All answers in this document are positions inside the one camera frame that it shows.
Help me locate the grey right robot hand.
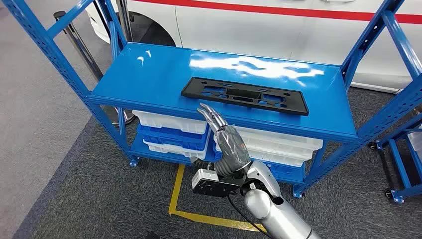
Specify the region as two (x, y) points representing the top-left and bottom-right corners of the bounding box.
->
(197, 103), (252, 168)

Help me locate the white car with red stripe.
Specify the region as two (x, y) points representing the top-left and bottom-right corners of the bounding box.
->
(85, 0), (422, 95)

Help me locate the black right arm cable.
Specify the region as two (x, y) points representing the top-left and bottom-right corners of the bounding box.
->
(226, 194), (275, 239)

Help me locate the black plastic panel part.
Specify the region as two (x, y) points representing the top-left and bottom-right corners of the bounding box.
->
(181, 77), (310, 117)

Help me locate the chrome stanchion post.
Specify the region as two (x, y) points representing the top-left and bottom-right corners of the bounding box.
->
(116, 0), (134, 43)
(53, 10), (136, 127)

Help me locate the blue metal shelf rack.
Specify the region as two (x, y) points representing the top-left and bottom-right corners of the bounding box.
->
(1, 0), (422, 199)

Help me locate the blue wheeled metal cart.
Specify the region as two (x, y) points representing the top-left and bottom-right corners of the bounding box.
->
(367, 105), (422, 204)

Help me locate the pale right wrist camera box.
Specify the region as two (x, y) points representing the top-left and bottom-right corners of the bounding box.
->
(191, 168), (246, 199)

